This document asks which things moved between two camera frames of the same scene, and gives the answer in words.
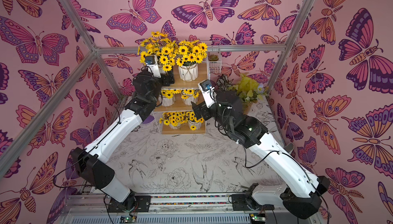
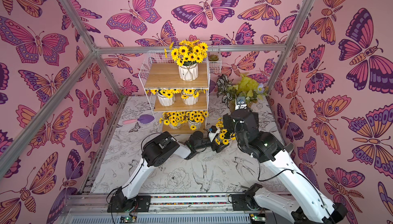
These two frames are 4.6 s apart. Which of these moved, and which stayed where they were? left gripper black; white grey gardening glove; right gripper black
Moved: left gripper black; right gripper black
Stayed: white grey gardening glove
